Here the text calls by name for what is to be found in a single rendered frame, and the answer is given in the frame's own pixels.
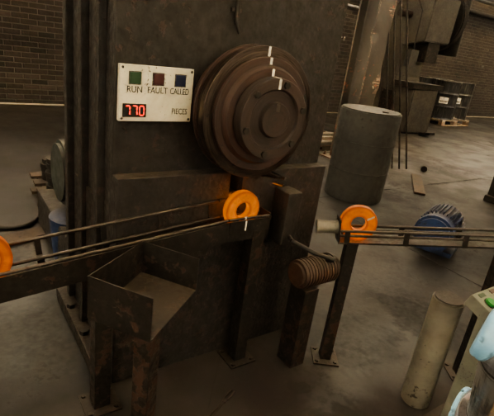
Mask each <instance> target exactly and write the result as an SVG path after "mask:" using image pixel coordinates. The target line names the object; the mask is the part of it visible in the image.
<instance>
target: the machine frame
mask: <svg viewBox="0 0 494 416"><path fill-rule="evenodd" d="M348 3H349V0H241V4H240V9H242V12H240V18H239V20H240V26H241V30H242V33H241V34H237V30H236V27H235V20H234V18H235V12H232V11H231V10H230V8H231V7H235V4H236V0H63V47H64V147H65V198H66V230H70V229H77V228H81V227H85V226H89V225H97V224H101V223H106V222H110V221H113V220H121V219H125V218H130V217H134V216H138V215H145V214H149V213H154V212H158V211H162V210H170V209H174V208H179V207H182V206H190V205H194V204H198V203H203V202H207V201H214V200H218V202H217V203H213V211H212V215H213V216H218V215H223V207H224V204H225V201H224V202H219V199H227V198H228V196H229V189H230V188H231V189H233V190H234V191H238V190H248V191H250V192H252V193H254V194H255V195H256V196H259V198H258V200H259V208H260V206H261V207H263V208H264V209H265V210H267V211H269V212H270V213H272V209H273V199H274V194H275V189H276V187H280V186H279V185H275V184H273V182H279V183H282V184H284V186H290V187H293V188H295V189H297V190H298V191H301V192H302V203H301V208H300V212H299V216H298V222H297V229H296V234H295V239H294V240H296V241H297V242H299V243H302V244H304V245H305V246H307V247H308V248H309V246H310V242H311V234H312V230H313V225H314V222H315V218H316V210H317V206H318V201H319V197H320V193H321V185H322V181H323V177H324V172H325V166H324V165H322V164H319V163H318V162H317V160H318V156H319V152H320V147H321V140H322V135H323V130H324V126H325V118H326V114H327V110H328V105H329V100H330V93H331V88H332V84H333V79H334V75H335V67H336V63H337V59H338V54H339V49H340V42H341V37H342V33H343V29H344V20H345V16H346V12H347V7H348ZM246 44H259V45H269V46H274V47H278V48H279V49H282V50H285V51H287V52H288V53H289V54H290V55H292V56H293V57H294V58H295V59H296V60H297V62H298V63H299V64H300V65H301V66H302V68H303V70H304V72H305V74H306V77H307V80H308V83H309V87H310V92H311V112H310V117H309V121H308V124H307V128H306V131H305V134H304V135H303V138H302V141H301V142H300V144H299V145H298V147H297V149H296V150H295V151H294V153H293V154H292V155H291V157H290V158H289V159H288V160H287V161H286V162H285V163H284V164H282V165H281V166H280V167H278V168H276V169H275V170H274V172H276V173H278V174H280V175H282V176H284V177H286V178H287V179H286V180H282V179H277V178H271V177H261V176H259V177H238V176H236V175H233V174H231V173H228V172H227V171H225V170H224V169H223V168H220V167H218V166H216V165H215V164H214V163H213V162H211V161H210V160H209V159H208V158H207V157H206V155H205V154H204V153H203V152H202V150H201V148H200V147H199V145H198V142H197V139H196V136H195V134H194V129H193V125H192V116H191V115H190V121H118V120H117V119H116V112H117V79H118V63H122V64H141V65H151V66H161V67H171V68H181V69H194V76H193V85H192V96H193V93H194V90H195V87H196V86H197V82H198V80H199V78H200V77H201V76H202V74H203V73H204V71H205V70H206V69H207V68H208V67H209V66H210V65H211V64H212V63H213V62H214V61H215V60H216V59H217V58H219V57H220V56H221V55H222V54H224V53H225V52H226V51H228V50H230V49H233V48H235V47H236V46H239V45H246ZM207 218H208V205H205V206H198V207H193V208H190V209H186V210H178V211H175V212H170V213H166V214H163V219H164V227H165V228H167V227H171V226H175V225H181V224H185V223H189V222H193V221H196V220H203V219H207ZM106 227H107V240H108V241H109V240H113V239H119V238H123V237H127V236H131V235H134V234H141V233H145V232H149V231H153V230H157V229H159V225H158V216H157V215H155V216H151V217H146V218H142V219H138V220H131V221H127V222H122V223H119V224H114V225H107V226H106ZM101 242H102V236H101V228H100V227H99V228H95V229H87V230H83V231H79V232H75V233H71V234H66V248H67V250H69V249H73V248H79V247H83V246H87V245H91V244H95V243H101ZM243 242H244V240H241V241H235V242H230V243H224V244H221V245H217V246H215V247H211V248H205V249H203V250H199V251H196V252H192V253H187V255H190V256H193V257H195V258H200V259H199V267H198V275H197V290H196V292H194V293H193V294H192V296H191V297H190V298H189V299H188V300H187V301H186V303H185V304H184V305H183V306H182V307H181V308H180V310H179V311H178V312H177V313H176V314H175V315H174V317H173V318H171V320H170V321H169V322H168V323H167V324H166V325H165V326H164V327H163V328H162V330H161V334H160V346H159V368H161V367H164V366H168V365H171V364H174V363H176V362H181V361H184V360H187V359H189V358H192V357H196V356H199V355H202V354H205V353H208V352H212V351H215V350H217V349H220V348H223V347H228V346H229V341H230V330H231V324H232V318H233V312H234V306H235V295H236V289H237V282H238V276H239V270H240V259H241V254H242V248H243ZM307 254H308V252H306V251H305V250H303V249H301V248H299V247H297V246H295V245H294V244H292V243H290V244H284V245H280V244H278V243H276V242H275V241H273V240H272V239H271V238H270V237H269V236H268V234H267V236H265V237H264V243H263V248H262V253H261V259H260V264H259V274H258V280H257V285H256V290H255V295H254V305H253V310H252V316H251V321H250V326H249V336H248V339H251V338H256V337H258V336H261V335H264V334H266V333H271V332H273V331H277V330H279V329H282V328H283V321H284V315H285V311H286V307H287V298H288V294H289V290H290V285H291V282H290V280H289V277H288V267H289V264H290V262H291V261H293V260H294V259H296V258H303V257H307ZM56 297H57V300H58V302H59V304H60V306H61V309H62V310H63V312H64V316H65V318H66V319H67V321H68V324H69V327H70V328H71V331H72V333H73V335H74V338H75V340H76V342H77V344H78V347H79V349H80V351H81V353H82V355H83V358H84V360H85V362H86V364H87V366H88V369H89V371H90V319H88V281H82V282H79V283H75V284H72V285H69V286H63V287H60V288H57V289H56ZM134 339H135V337H133V336H131V335H129V334H127V333H123V332H121V331H118V330H116V329H112V367H111V382H112V383H115V382H118V381H122V380H125V379H127V378H130V377H132V373H133V356H134ZM159 368H158V369H159Z"/></svg>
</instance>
